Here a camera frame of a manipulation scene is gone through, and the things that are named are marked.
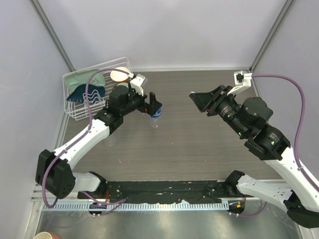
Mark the mint green plate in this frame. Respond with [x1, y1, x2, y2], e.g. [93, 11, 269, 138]
[63, 69, 105, 93]

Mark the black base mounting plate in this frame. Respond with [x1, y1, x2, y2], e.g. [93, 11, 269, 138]
[89, 180, 244, 204]

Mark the pink cup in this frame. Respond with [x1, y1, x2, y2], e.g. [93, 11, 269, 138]
[48, 232, 61, 239]

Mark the white wire dish rack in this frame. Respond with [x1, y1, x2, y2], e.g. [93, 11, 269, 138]
[62, 57, 132, 120]

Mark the clear unlabelled plastic bottle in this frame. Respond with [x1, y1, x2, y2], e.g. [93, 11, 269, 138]
[104, 134, 116, 147]

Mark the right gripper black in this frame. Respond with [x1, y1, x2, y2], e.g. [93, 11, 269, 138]
[190, 85, 248, 137]

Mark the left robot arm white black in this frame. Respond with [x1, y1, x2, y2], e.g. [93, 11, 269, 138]
[35, 83, 162, 199]

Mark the cream cup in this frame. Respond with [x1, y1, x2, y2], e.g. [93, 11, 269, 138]
[33, 232, 53, 239]

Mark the purple cable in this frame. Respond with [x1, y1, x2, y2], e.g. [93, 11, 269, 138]
[41, 68, 135, 216]
[228, 74, 319, 219]

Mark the blue labelled plastic bottle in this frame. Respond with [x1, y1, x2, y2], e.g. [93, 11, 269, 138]
[150, 108, 161, 128]

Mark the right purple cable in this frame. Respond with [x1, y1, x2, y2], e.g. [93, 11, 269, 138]
[228, 74, 319, 219]

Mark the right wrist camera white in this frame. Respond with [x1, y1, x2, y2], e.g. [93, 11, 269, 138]
[227, 71, 252, 95]

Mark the slotted cable duct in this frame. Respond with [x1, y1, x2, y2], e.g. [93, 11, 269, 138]
[40, 200, 229, 212]

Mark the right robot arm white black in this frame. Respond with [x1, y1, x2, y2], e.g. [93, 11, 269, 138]
[189, 85, 319, 229]

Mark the dark blue plate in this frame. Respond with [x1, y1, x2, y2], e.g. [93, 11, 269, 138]
[66, 84, 105, 103]

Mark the orange white bowl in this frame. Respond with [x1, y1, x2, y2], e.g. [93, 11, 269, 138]
[110, 67, 130, 83]

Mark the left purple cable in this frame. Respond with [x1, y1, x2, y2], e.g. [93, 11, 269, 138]
[41, 68, 135, 216]

